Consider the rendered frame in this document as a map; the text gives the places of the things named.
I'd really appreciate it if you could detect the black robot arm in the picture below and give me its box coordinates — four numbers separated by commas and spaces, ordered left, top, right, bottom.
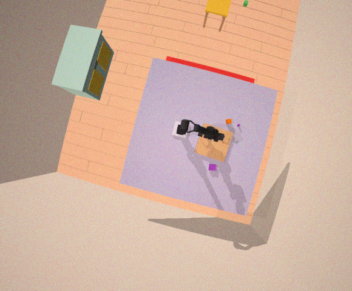
176, 119, 225, 141

